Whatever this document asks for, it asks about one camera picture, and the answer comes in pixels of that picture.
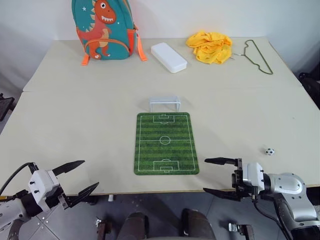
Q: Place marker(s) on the white miniature goal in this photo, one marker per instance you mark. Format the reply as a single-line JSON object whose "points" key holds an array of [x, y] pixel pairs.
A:
{"points": [[165, 101]]}

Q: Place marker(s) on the yellow crumpled cloth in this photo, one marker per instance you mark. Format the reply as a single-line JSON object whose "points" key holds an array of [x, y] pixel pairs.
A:
{"points": [[210, 47]]}

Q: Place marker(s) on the teal dinosaur backpack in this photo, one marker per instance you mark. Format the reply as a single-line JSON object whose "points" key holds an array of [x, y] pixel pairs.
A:
{"points": [[110, 30]]}

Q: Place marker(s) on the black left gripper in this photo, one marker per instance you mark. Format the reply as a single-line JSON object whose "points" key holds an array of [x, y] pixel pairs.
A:
{"points": [[61, 197]]}

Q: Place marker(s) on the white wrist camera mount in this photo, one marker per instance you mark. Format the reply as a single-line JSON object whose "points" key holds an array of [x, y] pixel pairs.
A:
{"points": [[42, 183], [253, 175]]}

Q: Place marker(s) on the tiny soccer ball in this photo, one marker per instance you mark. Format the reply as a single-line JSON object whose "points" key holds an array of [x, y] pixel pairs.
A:
{"points": [[269, 151]]}

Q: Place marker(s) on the dark rounded shape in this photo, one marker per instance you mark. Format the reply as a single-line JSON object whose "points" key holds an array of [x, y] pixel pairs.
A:
{"points": [[133, 226], [197, 223]]}

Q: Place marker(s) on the white plastic case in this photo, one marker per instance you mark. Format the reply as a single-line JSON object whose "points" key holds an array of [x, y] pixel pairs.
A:
{"points": [[168, 57]]}

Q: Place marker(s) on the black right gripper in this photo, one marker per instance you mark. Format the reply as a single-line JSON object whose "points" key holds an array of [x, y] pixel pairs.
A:
{"points": [[237, 180]]}

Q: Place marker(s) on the green soccer field mat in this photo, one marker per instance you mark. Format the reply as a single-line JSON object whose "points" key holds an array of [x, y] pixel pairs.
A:
{"points": [[166, 143]]}

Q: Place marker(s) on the black chair base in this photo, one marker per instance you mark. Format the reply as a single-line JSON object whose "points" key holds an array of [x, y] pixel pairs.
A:
{"points": [[311, 86]]}

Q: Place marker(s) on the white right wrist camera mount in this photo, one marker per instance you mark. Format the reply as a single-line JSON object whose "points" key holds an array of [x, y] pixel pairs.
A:
{"points": [[253, 175]]}

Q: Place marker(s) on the black equipment stand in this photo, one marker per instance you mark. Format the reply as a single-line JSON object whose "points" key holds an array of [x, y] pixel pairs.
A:
{"points": [[5, 106]]}

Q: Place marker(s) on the table caster wheel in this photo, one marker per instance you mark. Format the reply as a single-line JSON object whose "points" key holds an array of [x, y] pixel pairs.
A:
{"points": [[241, 230], [103, 228]]}

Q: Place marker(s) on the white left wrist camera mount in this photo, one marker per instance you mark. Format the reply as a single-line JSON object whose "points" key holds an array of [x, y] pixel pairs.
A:
{"points": [[42, 183]]}

